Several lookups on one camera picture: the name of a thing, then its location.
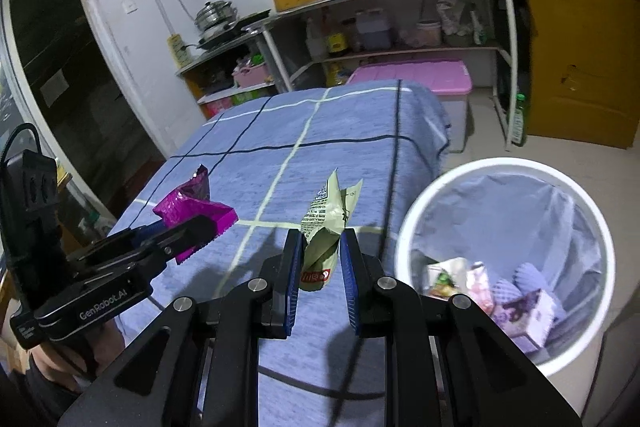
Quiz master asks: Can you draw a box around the magenta snack wrapper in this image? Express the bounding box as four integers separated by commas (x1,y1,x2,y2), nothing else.
153,165,239,239

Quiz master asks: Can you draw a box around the pale green small packet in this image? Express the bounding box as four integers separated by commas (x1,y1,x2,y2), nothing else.
299,170,362,291

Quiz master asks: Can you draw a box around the white paper bag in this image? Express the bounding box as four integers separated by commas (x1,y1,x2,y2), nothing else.
425,257,469,300

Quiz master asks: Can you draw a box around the red strawberry milk carton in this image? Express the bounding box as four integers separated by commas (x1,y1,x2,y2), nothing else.
466,262,495,315

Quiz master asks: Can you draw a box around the purple grape milk carton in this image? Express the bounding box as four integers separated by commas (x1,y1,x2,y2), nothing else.
491,289,556,353

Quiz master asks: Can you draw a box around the translucent trash bag liner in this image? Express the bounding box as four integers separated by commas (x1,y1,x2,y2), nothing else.
395,159,615,373

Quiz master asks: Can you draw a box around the white round trash bin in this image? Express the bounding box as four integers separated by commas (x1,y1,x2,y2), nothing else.
394,156,618,413

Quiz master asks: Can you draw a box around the person left hand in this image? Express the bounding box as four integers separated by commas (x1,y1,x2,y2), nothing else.
29,320,125,392

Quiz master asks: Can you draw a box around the blue checked tablecloth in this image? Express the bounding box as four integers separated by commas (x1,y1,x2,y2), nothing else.
117,79,450,426

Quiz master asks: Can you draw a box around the wooden low shelf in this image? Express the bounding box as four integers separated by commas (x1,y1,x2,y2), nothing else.
177,35,279,119

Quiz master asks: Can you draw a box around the pink plastic basket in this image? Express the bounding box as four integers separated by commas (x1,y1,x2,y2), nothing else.
232,64,271,88

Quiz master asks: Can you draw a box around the yellow power strip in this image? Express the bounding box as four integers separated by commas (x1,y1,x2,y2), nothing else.
167,34,193,68

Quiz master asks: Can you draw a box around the green glass bottle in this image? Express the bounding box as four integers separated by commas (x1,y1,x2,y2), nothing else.
511,93,528,146

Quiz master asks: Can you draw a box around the pink lid storage box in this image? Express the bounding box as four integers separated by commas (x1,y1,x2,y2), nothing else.
348,60,473,153

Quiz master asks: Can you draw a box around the black induction cooktop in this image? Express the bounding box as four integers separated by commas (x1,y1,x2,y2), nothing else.
198,9,271,51

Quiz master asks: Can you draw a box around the steel steamer pot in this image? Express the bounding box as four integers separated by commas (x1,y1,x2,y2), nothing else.
194,0,238,32

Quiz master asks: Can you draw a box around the brown cooking oil bottle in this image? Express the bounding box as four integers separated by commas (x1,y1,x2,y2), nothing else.
324,14,348,56

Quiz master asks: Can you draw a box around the blue plastic jug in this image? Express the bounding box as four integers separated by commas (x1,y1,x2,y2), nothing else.
356,9,392,51

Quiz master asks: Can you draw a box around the white metal shelf rack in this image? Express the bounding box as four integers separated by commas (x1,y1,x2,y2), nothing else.
246,0,518,145

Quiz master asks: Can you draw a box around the yellow wooden door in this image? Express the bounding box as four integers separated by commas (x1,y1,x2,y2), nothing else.
527,0,639,148

